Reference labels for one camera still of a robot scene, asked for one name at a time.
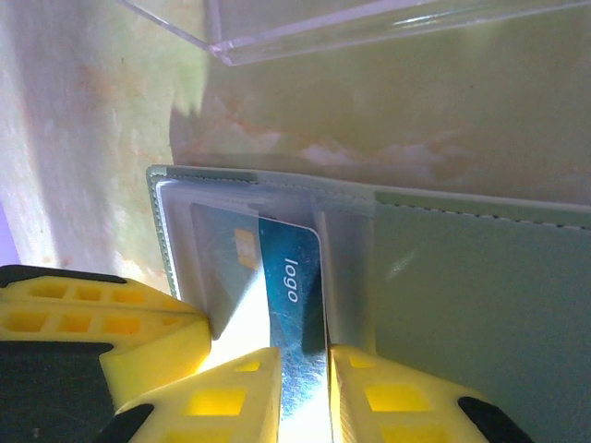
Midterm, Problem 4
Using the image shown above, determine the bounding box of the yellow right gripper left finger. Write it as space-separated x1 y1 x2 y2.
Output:
99 345 283 443

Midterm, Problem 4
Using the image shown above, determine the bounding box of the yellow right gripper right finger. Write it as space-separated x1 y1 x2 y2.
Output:
327 343 535 443

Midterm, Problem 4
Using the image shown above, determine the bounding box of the green leather card holder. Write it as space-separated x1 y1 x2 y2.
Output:
145 163 591 443

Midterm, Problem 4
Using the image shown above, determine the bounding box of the blue credit card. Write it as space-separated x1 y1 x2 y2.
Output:
188 202 333 443

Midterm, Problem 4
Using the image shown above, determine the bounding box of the clear acrylic card stand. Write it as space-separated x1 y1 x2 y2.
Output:
115 0 591 66

